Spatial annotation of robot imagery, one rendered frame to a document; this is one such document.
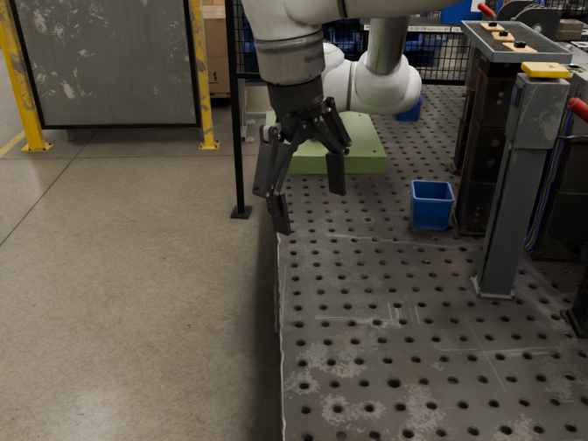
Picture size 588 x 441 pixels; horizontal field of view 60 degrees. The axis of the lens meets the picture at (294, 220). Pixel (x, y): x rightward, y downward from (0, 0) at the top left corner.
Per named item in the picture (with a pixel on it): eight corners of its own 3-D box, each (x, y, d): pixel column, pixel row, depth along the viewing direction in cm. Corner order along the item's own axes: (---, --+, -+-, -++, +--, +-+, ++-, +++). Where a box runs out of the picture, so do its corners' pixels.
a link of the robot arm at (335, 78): (295, 102, 178) (297, 37, 166) (347, 106, 176) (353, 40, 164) (288, 119, 164) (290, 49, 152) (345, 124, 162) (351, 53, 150)
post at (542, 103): (514, 302, 104) (573, 85, 82) (477, 298, 105) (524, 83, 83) (506, 280, 110) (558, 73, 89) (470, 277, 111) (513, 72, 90)
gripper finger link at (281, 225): (284, 192, 72) (281, 194, 72) (291, 234, 76) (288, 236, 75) (269, 187, 74) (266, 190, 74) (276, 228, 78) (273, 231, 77)
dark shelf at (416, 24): (594, 36, 197) (597, 28, 195) (359, 31, 207) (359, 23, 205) (574, 26, 216) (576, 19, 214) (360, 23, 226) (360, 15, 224)
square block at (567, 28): (560, 118, 205) (585, 23, 187) (539, 117, 206) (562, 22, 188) (554, 112, 212) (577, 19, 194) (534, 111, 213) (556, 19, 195)
